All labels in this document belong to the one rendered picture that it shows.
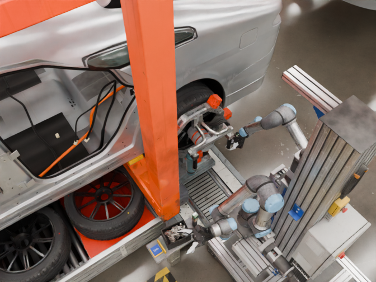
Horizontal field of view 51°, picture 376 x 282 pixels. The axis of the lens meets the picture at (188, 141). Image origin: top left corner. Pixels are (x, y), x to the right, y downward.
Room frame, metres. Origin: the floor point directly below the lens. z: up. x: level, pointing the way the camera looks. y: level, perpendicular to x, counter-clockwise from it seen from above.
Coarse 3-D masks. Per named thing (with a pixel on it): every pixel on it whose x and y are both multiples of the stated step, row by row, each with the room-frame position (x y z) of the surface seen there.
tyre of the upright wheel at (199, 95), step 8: (184, 88) 2.09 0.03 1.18; (192, 88) 2.10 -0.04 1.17; (200, 88) 2.13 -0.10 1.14; (208, 88) 2.19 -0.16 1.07; (176, 96) 2.02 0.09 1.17; (184, 96) 2.01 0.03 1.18; (192, 96) 2.01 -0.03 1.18; (200, 96) 2.02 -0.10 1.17; (208, 96) 2.06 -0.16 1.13; (184, 104) 1.94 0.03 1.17; (192, 104) 1.96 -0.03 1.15; (192, 144) 1.97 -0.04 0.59
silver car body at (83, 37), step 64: (192, 0) 2.32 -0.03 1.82; (256, 0) 2.51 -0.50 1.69; (0, 64) 1.54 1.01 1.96; (64, 64) 1.68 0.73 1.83; (128, 64) 1.80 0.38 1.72; (192, 64) 2.04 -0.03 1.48; (256, 64) 2.43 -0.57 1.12; (0, 128) 1.91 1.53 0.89; (64, 128) 1.98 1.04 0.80; (128, 128) 1.74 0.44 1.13; (0, 192) 1.19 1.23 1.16; (64, 192) 1.38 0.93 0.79
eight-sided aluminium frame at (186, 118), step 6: (198, 108) 1.94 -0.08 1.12; (204, 108) 1.95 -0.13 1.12; (210, 108) 1.96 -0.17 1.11; (186, 114) 1.88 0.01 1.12; (198, 114) 1.89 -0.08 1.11; (216, 114) 2.07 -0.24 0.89; (222, 114) 2.03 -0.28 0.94; (180, 120) 1.85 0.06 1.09; (186, 120) 1.83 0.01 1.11; (180, 126) 1.80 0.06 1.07; (216, 126) 2.05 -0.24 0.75; (222, 126) 2.04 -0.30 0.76; (180, 132) 1.80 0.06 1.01; (180, 150) 1.86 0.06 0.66; (186, 150) 1.89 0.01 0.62; (180, 156) 1.79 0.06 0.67
